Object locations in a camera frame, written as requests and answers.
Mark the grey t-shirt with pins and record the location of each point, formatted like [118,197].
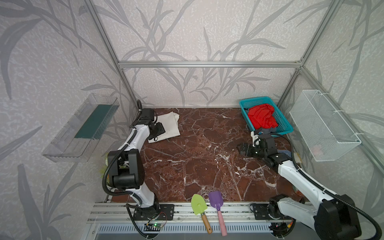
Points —
[263,131]

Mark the aluminium frame crossbar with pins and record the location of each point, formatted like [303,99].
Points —
[207,64]

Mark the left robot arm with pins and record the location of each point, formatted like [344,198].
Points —
[125,173]

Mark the pink object in wire basket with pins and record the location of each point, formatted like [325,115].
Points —
[317,152]

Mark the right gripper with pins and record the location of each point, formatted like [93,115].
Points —
[248,150]

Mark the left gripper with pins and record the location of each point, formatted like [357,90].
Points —
[157,130]

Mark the small green circuit board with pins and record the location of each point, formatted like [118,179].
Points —
[154,227]

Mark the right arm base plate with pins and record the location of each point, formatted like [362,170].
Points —
[266,211]

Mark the purple toy shovel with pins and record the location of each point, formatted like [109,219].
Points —
[216,201]

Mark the clear plastic wall shelf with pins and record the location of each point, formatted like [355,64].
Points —
[79,137]

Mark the blue dotted work glove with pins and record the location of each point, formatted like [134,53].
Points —
[286,152]

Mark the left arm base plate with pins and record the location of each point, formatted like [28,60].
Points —
[164,212]

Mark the white printed t-shirt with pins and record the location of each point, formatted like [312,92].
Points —
[170,124]

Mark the green toy shovel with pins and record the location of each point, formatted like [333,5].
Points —
[199,206]

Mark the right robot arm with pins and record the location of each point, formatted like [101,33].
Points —
[331,216]

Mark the white wire mesh basket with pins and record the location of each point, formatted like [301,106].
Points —
[321,124]

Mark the red t-shirt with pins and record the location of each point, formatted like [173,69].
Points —
[261,117]

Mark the teal plastic basket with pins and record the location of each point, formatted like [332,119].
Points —
[284,127]

